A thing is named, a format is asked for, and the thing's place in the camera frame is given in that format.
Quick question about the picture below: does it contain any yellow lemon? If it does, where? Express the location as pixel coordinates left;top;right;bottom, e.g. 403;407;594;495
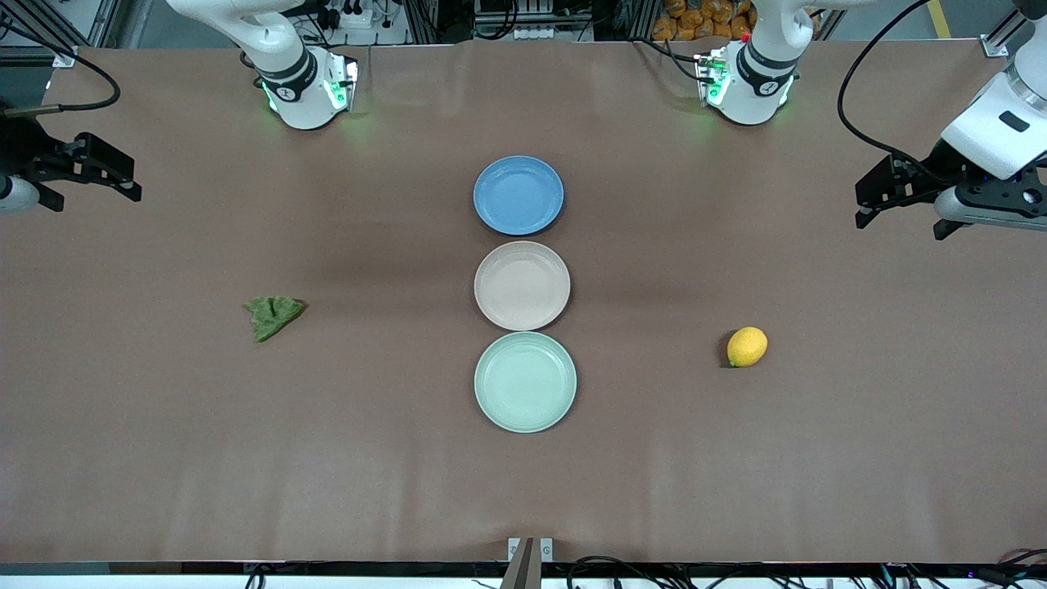
727;326;769;368

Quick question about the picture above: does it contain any green lettuce leaf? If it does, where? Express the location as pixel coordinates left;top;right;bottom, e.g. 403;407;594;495
243;295;309;343

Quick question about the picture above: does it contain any bag of orange items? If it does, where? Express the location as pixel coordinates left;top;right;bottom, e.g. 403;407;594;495
653;0;757;42

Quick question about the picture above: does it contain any brown table cover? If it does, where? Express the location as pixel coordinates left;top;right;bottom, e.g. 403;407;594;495
0;37;1047;565

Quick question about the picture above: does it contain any white power strip with plugs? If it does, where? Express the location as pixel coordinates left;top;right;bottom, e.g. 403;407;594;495
323;0;377;29

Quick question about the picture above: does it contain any blue plate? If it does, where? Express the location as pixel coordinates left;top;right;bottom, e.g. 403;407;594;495
473;155;565;236

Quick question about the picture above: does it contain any beige plate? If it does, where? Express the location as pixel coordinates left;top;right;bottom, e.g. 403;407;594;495
474;241;572;332

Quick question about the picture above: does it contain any pale green plate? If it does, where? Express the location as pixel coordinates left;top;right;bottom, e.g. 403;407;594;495
474;331;577;434

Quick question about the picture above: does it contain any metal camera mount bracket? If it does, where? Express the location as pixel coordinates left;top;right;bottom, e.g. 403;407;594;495
507;537;554;589

